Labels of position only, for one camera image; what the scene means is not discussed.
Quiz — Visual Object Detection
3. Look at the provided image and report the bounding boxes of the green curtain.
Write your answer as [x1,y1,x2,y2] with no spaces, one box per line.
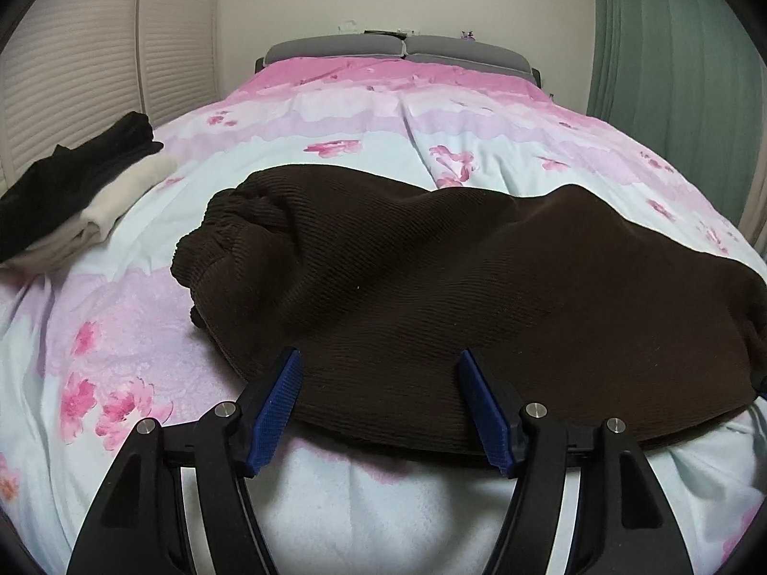
[586,0,767,234]

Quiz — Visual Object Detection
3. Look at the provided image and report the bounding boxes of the grey bed headboard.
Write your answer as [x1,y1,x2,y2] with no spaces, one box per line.
[255,34,540,92]

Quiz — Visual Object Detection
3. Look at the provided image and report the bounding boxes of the black folded garment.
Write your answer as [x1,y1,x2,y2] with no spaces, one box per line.
[0,111,164,263]

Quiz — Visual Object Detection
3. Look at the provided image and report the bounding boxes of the brown corduroy pants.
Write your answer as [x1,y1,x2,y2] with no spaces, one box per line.
[170,163,767,454]

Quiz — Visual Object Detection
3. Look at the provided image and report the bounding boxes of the cream folded garment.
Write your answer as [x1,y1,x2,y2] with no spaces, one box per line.
[6,156,178,270]

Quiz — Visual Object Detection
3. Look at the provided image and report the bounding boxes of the pink floral blanket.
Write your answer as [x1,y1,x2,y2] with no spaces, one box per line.
[0,55,767,575]

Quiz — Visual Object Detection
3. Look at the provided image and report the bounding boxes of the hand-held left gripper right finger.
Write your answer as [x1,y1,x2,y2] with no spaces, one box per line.
[458,350,699,575]

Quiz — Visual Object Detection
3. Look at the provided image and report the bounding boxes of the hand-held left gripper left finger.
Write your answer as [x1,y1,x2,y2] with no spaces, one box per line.
[67,346,304,575]

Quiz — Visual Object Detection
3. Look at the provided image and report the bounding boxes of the white louvered closet door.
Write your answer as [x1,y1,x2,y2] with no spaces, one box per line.
[0,0,220,184]

